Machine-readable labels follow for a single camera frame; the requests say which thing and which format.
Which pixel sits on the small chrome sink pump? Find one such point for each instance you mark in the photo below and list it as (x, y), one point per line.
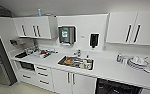
(87, 56)

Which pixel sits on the black built-in microwave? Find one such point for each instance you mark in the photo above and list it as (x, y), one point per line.
(27, 66)

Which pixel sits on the steel paper towel dispenser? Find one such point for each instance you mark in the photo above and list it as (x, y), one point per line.
(66, 35)

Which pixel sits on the stainless steel dishwasher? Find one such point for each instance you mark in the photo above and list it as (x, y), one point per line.
(117, 87)

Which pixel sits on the white cup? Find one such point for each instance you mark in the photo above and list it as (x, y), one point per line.
(86, 63)

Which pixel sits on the small dish soap bottle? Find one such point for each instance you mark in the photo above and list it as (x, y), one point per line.
(119, 58)

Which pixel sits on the orange brown bowl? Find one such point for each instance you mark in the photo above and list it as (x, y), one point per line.
(68, 60)

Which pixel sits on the chrome sink faucet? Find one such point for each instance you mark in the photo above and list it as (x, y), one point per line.
(78, 53)

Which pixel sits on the stainless steel sink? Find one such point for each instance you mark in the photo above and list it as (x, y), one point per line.
(62, 61)

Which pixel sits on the white wall cabinet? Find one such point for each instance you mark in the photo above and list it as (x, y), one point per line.
(34, 27)
(134, 28)

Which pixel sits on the cluttered dish drying rack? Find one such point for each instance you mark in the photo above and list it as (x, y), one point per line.
(44, 52)

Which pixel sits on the black wall soap dispenser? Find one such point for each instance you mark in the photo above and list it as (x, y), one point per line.
(94, 40)

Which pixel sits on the black coffee maker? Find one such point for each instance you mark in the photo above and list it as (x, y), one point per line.
(14, 42)

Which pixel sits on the small wall label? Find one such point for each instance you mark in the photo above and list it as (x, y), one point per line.
(82, 36)

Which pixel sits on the white drawer stack narrow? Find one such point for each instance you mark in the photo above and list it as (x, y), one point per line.
(41, 75)

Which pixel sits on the white base cabinet two doors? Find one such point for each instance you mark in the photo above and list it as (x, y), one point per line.
(71, 81)

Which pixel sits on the stainless steel refrigerator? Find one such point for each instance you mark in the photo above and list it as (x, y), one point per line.
(1, 53)

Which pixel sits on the small blue bottle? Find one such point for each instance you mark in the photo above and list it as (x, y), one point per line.
(39, 12)

